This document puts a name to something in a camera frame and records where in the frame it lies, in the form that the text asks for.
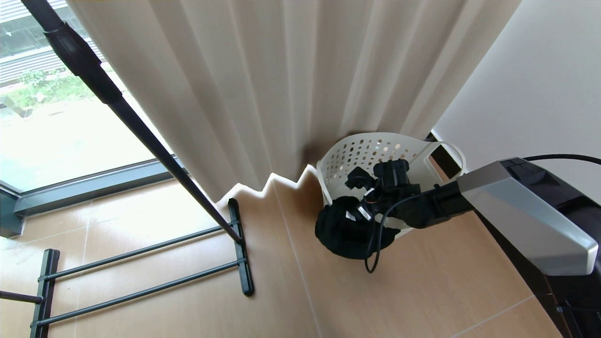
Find window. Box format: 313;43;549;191
0;0;188;238

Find black clothes rack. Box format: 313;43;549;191
0;0;255;338

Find white laundry basket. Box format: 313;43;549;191
316;132;466;245

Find beige curtain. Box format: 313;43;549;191
66;0;522;202

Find black garment with white label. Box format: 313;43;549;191
315;196;402;260

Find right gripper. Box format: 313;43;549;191
353;188;393;222

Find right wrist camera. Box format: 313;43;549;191
345;167;376;191

